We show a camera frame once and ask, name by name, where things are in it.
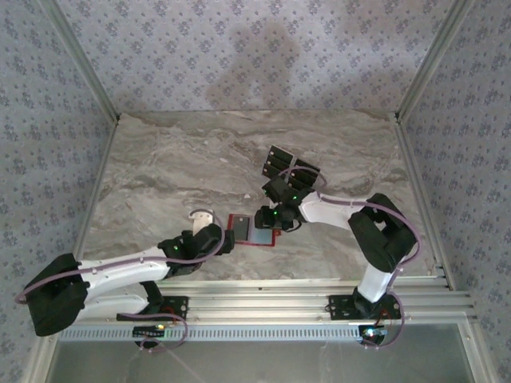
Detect red leather card holder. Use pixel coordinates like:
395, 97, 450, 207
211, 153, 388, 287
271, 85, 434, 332
225, 213, 277, 247

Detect clear acrylic card stand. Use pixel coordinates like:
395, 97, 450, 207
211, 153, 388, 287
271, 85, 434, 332
259, 144, 322, 192

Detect small circuit board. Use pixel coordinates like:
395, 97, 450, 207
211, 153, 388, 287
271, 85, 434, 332
133, 325, 167, 338
358, 325, 389, 345

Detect grey metal panel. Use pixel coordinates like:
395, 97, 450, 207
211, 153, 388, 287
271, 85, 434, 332
51, 341, 476, 383

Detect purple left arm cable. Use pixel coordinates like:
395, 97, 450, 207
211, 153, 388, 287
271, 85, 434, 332
14, 208, 225, 353

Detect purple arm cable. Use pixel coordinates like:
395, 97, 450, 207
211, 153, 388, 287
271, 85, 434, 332
275, 167, 423, 351
14, 208, 225, 353

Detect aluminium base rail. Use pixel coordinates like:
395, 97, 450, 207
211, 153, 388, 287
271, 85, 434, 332
42, 278, 478, 325

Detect aluminium side rail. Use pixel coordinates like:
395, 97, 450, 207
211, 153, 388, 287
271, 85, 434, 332
393, 113, 456, 291
71, 118, 121, 260

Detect grey slotted cable duct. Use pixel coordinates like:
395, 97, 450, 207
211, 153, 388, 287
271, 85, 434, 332
57, 323, 370, 343

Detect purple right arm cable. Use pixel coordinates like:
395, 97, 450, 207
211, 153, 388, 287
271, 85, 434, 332
275, 167, 423, 351

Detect aluminium frame post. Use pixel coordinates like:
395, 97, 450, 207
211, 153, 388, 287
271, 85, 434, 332
19, 337, 61, 383
396, 0, 477, 124
458, 322, 494, 383
38, 0, 121, 123

